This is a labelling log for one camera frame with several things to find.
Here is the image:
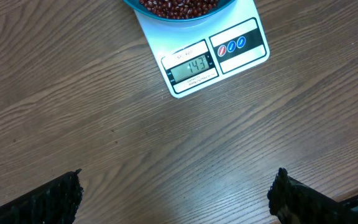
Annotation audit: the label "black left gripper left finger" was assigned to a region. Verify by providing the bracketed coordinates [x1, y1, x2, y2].
[0, 169, 83, 224]

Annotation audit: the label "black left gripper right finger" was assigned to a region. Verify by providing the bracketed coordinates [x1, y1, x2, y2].
[267, 168, 358, 224]

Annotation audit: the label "white digital kitchen scale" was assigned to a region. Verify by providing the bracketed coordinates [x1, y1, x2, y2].
[126, 0, 270, 98]

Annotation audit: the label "teal blue bowl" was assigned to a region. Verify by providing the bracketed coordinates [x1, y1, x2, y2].
[124, 0, 234, 22]

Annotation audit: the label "red beans in bowl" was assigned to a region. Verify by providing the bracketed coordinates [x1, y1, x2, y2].
[138, 0, 219, 19]

